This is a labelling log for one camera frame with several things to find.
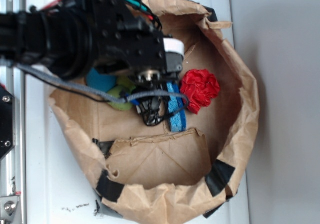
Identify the metal corner bracket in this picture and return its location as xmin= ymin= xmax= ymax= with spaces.
xmin=0 ymin=195 xmax=22 ymax=224

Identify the green plush animal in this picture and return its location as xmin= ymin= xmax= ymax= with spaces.
xmin=107 ymin=76 xmax=136 ymax=111

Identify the red crumpled plastic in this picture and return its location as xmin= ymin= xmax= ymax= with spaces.
xmin=180 ymin=69 xmax=221 ymax=115

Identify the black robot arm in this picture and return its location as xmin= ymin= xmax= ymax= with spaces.
xmin=0 ymin=0 xmax=189 ymax=127

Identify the aluminium frame rail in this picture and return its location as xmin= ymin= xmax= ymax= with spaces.
xmin=0 ymin=0 xmax=28 ymax=224

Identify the brown paper bag container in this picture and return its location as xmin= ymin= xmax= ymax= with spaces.
xmin=48 ymin=0 xmax=260 ymax=224

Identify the black mounting plate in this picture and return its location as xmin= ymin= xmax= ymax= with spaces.
xmin=0 ymin=84 xmax=15 ymax=161

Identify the blue foam ball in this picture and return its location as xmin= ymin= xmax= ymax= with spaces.
xmin=85 ymin=68 xmax=117 ymax=93

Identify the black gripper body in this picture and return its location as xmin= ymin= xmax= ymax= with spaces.
xmin=93 ymin=0 xmax=184 ymax=87

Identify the blue sponge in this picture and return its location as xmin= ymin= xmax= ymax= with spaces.
xmin=167 ymin=95 xmax=187 ymax=133

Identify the grey braided cable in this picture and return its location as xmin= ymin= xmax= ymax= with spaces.
xmin=12 ymin=63 xmax=190 ymax=117

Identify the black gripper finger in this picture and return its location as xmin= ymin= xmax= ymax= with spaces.
xmin=136 ymin=96 xmax=169 ymax=127

